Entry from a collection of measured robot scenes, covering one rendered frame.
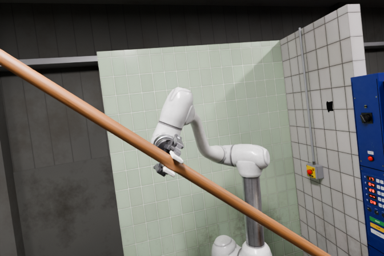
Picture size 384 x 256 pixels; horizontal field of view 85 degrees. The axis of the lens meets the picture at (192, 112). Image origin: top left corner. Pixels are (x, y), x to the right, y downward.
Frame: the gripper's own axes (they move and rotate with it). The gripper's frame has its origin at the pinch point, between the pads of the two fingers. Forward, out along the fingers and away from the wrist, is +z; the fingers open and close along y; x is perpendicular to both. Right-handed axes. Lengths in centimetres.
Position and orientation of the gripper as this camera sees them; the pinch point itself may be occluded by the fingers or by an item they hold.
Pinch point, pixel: (172, 163)
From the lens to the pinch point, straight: 56.3
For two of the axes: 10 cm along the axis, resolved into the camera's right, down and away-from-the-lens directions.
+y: -5.4, 8.3, -1.0
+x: -8.2, -5.5, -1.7
